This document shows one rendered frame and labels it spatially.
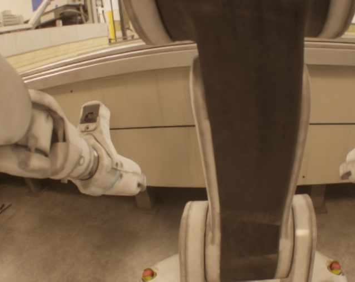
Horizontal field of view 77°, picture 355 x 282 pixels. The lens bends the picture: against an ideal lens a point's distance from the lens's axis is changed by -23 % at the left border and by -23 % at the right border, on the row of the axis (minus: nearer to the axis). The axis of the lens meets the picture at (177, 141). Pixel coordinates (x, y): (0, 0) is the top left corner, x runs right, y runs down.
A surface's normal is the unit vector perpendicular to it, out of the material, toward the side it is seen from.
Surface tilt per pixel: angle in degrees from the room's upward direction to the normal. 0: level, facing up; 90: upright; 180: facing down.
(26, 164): 82
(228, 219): 88
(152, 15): 128
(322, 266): 0
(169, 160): 90
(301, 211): 11
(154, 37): 149
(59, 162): 67
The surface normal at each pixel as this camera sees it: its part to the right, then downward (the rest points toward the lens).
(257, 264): -0.21, 0.17
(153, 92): -0.25, 0.40
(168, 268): -0.13, -0.92
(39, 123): 0.75, -0.22
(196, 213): -0.18, -0.81
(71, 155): 0.93, 0.25
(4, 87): 0.93, -0.16
